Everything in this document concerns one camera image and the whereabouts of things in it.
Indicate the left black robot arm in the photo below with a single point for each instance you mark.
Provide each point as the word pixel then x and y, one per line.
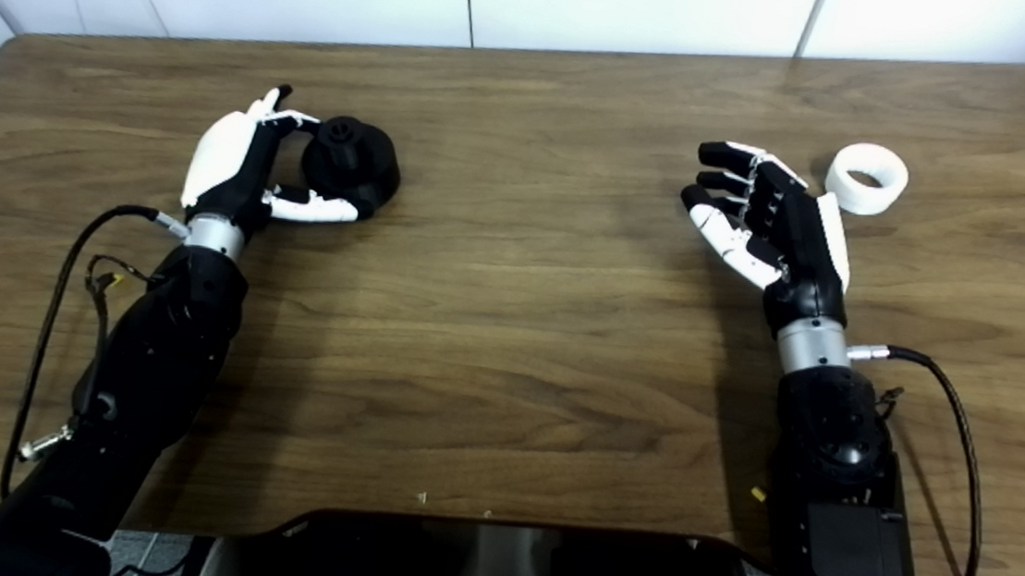
pixel 163 360

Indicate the round black plastic part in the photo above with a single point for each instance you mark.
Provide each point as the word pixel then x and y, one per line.
pixel 356 168

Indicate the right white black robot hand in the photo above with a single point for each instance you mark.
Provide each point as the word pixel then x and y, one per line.
pixel 808 249

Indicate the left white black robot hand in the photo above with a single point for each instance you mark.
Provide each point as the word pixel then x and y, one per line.
pixel 222 156

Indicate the glossy black robot torso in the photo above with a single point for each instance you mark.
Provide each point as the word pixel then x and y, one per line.
pixel 359 562

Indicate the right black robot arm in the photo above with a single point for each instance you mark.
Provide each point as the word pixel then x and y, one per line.
pixel 846 503

